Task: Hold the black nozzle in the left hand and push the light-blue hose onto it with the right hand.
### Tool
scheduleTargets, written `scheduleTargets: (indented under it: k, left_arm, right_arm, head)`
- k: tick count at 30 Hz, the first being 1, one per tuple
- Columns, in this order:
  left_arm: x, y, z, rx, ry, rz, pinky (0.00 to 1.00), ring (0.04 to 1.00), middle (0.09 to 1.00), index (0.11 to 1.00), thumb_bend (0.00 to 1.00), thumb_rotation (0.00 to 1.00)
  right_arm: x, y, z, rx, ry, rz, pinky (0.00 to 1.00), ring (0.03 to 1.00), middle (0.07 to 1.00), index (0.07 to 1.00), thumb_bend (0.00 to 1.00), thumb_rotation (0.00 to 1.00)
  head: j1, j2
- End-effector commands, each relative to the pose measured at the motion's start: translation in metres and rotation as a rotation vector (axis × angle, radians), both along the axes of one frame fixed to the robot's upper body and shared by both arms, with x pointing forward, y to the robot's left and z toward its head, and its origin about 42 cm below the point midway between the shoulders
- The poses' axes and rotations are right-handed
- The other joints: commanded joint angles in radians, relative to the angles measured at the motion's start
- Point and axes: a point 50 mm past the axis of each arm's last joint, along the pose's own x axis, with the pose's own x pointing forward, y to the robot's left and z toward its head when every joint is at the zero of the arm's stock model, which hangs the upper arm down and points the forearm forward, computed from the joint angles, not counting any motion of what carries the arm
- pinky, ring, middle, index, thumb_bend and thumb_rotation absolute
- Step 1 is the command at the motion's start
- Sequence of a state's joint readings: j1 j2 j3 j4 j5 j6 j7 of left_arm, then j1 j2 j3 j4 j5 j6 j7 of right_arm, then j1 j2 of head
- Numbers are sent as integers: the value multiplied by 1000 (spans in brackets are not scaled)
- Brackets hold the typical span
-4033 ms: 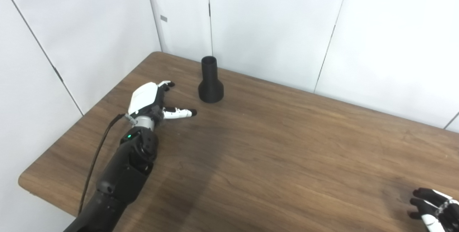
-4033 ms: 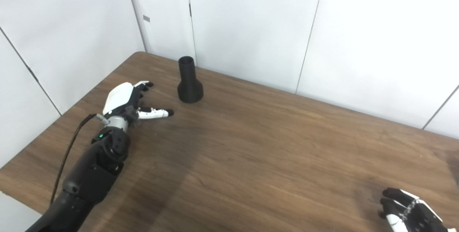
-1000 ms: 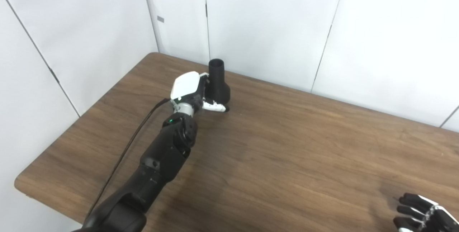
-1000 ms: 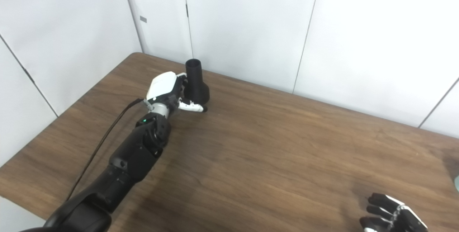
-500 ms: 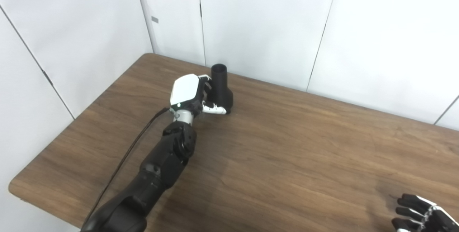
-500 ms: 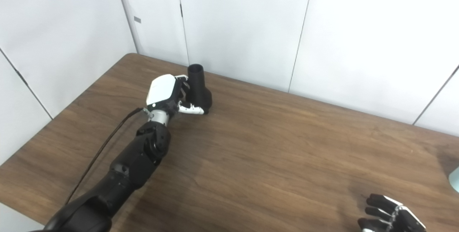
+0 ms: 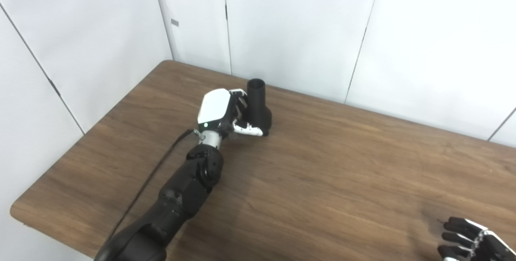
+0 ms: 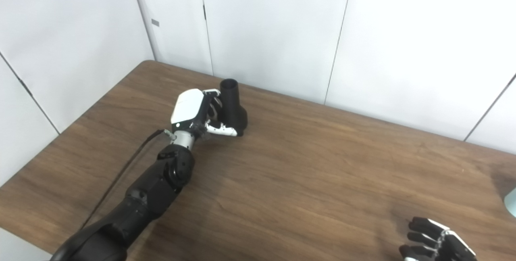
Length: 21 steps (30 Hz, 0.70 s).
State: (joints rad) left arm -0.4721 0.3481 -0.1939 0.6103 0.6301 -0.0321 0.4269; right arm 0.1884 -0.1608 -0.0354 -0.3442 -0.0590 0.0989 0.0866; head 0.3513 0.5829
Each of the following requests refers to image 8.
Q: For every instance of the black flared nozzle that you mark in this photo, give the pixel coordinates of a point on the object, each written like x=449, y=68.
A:
x=236, y=113

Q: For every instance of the black wall panel hinge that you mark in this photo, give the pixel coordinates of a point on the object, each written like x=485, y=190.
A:
x=204, y=12
x=25, y=87

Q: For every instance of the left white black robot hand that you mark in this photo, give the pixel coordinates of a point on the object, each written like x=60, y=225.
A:
x=187, y=105

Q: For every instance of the small grey wall label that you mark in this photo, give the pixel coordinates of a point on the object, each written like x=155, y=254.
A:
x=155, y=22

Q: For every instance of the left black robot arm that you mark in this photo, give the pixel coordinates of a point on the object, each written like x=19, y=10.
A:
x=149, y=196

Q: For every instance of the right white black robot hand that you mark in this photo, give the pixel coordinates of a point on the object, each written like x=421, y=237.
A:
x=439, y=249

